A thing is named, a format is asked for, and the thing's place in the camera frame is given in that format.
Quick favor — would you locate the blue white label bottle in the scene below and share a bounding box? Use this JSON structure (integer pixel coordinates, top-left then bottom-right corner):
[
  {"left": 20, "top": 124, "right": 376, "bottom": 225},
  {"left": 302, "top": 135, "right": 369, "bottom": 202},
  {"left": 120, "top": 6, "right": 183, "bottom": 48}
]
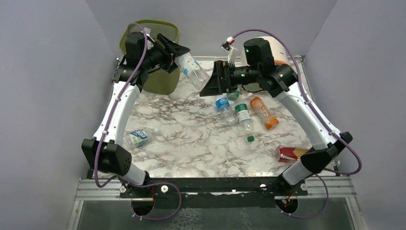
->
[{"left": 175, "top": 53, "right": 210, "bottom": 91}]

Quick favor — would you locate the blue label clear bottle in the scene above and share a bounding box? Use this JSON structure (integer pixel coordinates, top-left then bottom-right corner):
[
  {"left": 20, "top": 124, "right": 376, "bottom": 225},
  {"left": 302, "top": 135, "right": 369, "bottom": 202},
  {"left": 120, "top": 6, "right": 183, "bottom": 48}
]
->
[{"left": 215, "top": 96, "right": 237, "bottom": 125}]

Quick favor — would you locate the green white label bottle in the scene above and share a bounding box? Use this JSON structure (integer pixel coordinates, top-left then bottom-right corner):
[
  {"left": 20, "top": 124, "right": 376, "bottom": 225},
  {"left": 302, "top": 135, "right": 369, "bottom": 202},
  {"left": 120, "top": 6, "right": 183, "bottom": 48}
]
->
[{"left": 235, "top": 103, "right": 255, "bottom": 142}]

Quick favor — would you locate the dark green label bottle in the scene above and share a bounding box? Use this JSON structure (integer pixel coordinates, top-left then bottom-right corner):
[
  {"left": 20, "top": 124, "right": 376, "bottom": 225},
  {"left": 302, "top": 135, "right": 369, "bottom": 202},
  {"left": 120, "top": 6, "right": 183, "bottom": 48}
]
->
[{"left": 123, "top": 127, "right": 161, "bottom": 150}]

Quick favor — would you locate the green tinted bottle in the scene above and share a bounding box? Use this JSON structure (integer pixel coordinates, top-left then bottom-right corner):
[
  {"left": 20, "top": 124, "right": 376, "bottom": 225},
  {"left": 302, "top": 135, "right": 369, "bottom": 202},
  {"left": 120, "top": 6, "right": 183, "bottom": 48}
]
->
[{"left": 226, "top": 88, "right": 240, "bottom": 101}]

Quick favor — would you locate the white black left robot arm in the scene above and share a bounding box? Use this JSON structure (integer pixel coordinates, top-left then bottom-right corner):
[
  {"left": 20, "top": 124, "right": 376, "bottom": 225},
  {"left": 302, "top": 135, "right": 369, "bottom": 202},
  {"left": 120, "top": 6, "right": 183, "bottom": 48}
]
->
[{"left": 81, "top": 32, "right": 190, "bottom": 186}]

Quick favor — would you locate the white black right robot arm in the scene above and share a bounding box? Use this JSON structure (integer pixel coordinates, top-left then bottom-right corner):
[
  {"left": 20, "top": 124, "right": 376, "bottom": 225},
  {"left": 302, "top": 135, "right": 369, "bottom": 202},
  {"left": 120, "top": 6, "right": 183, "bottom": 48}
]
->
[{"left": 199, "top": 38, "right": 353, "bottom": 192}]

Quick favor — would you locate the green mesh waste bin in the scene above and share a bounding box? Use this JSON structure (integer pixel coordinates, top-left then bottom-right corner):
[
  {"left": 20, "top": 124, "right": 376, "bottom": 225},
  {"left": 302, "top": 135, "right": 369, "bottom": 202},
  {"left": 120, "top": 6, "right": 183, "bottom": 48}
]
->
[{"left": 136, "top": 19, "right": 180, "bottom": 95}]

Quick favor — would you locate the cream cylindrical drum container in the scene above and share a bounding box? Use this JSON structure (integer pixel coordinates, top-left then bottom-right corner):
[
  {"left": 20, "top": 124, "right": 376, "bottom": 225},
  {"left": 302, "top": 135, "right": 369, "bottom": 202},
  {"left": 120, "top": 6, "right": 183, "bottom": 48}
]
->
[{"left": 241, "top": 36, "right": 289, "bottom": 66}]

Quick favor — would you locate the orange juice bottle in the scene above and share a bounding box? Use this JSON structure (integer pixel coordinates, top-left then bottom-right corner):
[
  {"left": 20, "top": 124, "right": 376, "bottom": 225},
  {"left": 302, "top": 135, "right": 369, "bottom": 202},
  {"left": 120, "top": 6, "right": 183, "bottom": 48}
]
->
[{"left": 248, "top": 93, "right": 279, "bottom": 130}]

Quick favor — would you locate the red gold drink can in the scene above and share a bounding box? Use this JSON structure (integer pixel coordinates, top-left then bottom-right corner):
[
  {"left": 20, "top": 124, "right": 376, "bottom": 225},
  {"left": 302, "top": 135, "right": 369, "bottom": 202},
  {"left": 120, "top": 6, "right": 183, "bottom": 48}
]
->
[{"left": 275, "top": 146, "right": 308, "bottom": 163}]

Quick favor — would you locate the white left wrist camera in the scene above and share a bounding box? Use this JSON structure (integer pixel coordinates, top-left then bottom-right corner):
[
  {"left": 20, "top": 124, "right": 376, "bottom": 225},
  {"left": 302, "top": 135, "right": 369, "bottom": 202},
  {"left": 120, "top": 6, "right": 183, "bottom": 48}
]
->
[{"left": 144, "top": 27, "right": 155, "bottom": 43}]

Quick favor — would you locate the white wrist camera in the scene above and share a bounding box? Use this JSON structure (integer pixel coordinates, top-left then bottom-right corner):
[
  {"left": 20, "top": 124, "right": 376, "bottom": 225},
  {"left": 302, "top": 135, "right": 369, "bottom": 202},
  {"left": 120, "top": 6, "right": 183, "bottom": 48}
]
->
[
  {"left": 221, "top": 36, "right": 238, "bottom": 64},
  {"left": 144, "top": 27, "right": 155, "bottom": 43}
]

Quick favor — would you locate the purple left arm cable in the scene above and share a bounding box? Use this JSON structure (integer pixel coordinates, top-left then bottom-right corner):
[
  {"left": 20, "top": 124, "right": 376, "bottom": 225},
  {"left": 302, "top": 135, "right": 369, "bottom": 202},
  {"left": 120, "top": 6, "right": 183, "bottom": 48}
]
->
[{"left": 93, "top": 23, "right": 183, "bottom": 222}]

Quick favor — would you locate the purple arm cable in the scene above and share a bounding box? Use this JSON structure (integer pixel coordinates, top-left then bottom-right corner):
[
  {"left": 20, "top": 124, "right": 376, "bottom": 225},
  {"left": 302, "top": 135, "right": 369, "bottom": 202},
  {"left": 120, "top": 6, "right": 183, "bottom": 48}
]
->
[
  {"left": 93, "top": 23, "right": 183, "bottom": 222},
  {"left": 231, "top": 29, "right": 363, "bottom": 220}
]

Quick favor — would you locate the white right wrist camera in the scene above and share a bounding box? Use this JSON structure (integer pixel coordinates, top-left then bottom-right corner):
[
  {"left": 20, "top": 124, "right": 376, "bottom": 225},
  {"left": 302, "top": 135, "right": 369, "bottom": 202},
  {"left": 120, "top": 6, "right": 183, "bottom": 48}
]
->
[{"left": 221, "top": 36, "right": 238, "bottom": 64}]

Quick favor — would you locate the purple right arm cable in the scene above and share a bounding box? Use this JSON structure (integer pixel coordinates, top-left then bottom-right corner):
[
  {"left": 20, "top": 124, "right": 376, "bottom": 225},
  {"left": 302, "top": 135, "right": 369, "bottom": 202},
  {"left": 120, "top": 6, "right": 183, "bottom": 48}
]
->
[{"left": 231, "top": 29, "right": 363, "bottom": 220}]

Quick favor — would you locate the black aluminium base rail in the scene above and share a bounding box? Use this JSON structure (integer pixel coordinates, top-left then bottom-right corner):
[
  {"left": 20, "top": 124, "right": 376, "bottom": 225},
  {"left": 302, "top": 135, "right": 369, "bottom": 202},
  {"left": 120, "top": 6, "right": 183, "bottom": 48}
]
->
[{"left": 75, "top": 176, "right": 357, "bottom": 210}]

